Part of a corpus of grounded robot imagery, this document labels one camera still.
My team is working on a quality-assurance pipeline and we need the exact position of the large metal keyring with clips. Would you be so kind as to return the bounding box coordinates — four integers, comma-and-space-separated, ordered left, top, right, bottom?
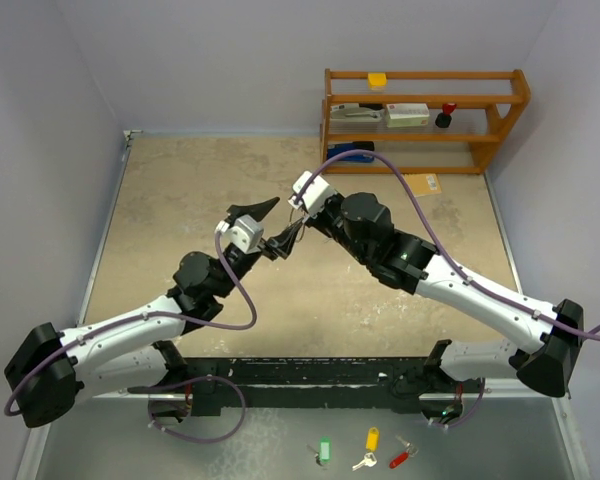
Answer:
288, 208, 306, 243

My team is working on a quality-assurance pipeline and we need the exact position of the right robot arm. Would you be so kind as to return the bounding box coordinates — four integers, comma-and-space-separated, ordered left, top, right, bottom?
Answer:
302, 187, 584, 398

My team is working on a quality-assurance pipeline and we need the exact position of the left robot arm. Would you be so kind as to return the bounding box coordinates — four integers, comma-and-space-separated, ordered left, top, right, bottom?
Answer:
4, 198, 302, 428

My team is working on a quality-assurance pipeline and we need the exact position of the blue stapler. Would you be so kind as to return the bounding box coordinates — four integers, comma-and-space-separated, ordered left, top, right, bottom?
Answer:
327, 141, 375, 163

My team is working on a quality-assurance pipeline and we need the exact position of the brown envelope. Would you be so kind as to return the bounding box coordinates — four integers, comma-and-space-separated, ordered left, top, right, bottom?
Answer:
404, 173, 442, 197

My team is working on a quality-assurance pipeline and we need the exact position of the white stapler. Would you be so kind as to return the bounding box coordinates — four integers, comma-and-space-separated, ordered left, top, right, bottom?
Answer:
330, 103, 384, 123

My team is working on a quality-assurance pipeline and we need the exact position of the white red cardboard box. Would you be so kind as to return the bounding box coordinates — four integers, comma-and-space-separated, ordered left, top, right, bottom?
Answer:
385, 103, 430, 128

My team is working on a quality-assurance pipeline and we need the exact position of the wooden shelf rack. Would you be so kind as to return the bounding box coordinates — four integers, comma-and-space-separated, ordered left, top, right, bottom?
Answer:
320, 69, 531, 174

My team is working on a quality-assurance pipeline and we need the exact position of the yellow small box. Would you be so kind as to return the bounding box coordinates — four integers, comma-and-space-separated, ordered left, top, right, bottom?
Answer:
367, 72, 388, 92

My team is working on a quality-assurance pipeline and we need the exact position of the red black stamp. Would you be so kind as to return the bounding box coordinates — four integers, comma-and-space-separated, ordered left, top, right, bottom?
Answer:
435, 103, 457, 129

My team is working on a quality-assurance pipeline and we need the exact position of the green tag key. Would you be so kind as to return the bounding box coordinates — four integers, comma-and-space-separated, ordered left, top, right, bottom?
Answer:
306, 436, 331, 468

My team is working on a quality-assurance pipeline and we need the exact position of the yellow tag key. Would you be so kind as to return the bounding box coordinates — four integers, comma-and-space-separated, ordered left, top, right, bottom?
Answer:
351, 427, 380, 472

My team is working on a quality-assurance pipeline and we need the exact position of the red tag key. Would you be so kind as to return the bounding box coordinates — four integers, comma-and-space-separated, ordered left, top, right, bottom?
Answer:
388, 435, 418, 470

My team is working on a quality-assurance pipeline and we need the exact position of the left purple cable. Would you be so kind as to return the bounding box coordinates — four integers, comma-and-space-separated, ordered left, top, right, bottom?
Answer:
2, 229, 259, 444

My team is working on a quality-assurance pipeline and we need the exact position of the purple cable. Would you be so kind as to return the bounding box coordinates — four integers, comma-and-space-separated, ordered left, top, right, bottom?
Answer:
292, 151, 600, 432
2, 229, 259, 444

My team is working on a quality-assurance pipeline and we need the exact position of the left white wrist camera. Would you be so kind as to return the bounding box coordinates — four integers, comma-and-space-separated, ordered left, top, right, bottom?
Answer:
215, 214, 264, 254

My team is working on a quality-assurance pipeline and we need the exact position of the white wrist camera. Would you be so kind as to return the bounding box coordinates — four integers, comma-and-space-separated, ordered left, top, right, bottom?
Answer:
215, 214, 264, 254
288, 170, 337, 216

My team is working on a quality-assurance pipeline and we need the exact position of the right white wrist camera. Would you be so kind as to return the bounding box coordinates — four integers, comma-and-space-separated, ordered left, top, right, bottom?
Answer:
288, 170, 337, 216

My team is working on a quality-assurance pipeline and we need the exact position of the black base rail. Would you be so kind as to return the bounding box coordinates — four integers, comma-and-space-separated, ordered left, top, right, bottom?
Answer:
127, 339, 481, 419

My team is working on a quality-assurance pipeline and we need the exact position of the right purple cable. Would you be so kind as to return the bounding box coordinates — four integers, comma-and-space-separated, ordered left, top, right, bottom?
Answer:
292, 151, 600, 432

